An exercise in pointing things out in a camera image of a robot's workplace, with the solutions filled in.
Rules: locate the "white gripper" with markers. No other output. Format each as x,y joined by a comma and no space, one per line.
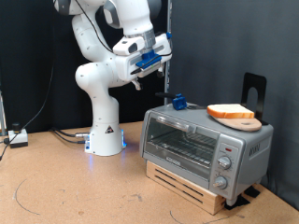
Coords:
124,67

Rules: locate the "slice of white bread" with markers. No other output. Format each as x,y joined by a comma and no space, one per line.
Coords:
230,110

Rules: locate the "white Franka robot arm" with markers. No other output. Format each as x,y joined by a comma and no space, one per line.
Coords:
106,124

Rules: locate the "silver oven knob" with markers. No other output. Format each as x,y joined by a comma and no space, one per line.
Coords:
220,182
224,162

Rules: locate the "silver toaster oven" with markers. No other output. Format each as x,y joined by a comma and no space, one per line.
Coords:
249,161

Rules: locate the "vertical aluminium pole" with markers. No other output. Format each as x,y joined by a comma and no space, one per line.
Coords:
168,87

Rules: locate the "black metal bookend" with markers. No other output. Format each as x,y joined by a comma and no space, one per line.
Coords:
249,82

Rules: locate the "round wooden cutting board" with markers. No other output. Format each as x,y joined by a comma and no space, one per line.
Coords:
243,125

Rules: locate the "wooden slatted crate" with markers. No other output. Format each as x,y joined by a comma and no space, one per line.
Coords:
187,193

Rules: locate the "white power adapter box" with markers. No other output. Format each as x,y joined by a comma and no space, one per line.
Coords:
18,137

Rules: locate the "black foam pad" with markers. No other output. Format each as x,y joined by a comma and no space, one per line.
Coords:
236,202
253,191

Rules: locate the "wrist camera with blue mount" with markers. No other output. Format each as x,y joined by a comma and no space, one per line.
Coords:
148,59

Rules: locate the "thin aluminium frame post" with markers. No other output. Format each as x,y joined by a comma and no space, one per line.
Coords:
2,115

